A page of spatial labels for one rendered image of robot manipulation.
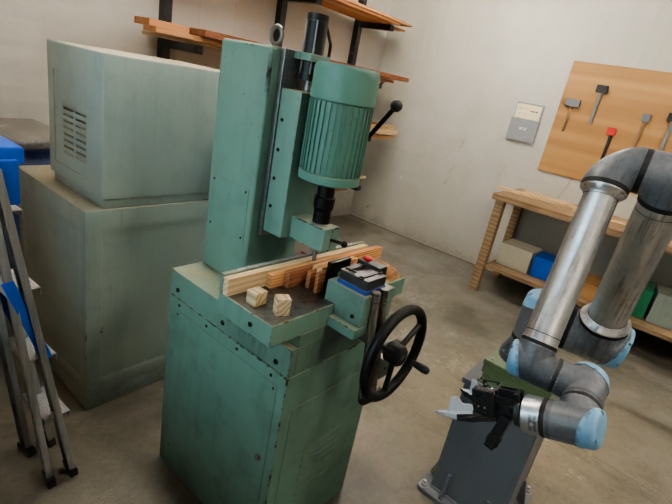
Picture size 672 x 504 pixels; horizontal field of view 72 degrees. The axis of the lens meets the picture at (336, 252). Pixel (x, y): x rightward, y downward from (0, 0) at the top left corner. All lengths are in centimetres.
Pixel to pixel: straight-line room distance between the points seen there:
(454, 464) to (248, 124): 146
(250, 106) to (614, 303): 121
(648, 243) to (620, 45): 314
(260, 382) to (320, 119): 74
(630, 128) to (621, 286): 290
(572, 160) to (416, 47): 189
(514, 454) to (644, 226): 90
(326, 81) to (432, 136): 374
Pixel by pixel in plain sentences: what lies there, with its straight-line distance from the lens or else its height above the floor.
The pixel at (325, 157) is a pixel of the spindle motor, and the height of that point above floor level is 127.
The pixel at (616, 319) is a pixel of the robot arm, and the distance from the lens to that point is 166.
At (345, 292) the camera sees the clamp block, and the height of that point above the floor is 95.
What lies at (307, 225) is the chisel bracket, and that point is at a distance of 136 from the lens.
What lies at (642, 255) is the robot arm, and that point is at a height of 118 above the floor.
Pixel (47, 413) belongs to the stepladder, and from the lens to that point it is 190.
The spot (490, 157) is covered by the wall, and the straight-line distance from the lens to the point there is 467.
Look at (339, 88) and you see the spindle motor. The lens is 122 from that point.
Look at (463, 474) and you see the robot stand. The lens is 203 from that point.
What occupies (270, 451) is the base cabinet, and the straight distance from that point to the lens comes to 146.
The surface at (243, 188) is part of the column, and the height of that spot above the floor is 112.
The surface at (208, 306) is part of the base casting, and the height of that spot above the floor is 76.
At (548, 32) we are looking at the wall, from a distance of 464.
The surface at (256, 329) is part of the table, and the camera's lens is 117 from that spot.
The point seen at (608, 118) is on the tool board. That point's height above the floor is 156.
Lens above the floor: 147
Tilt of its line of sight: 20 degrees down
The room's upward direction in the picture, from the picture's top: 11 degrees clockwise
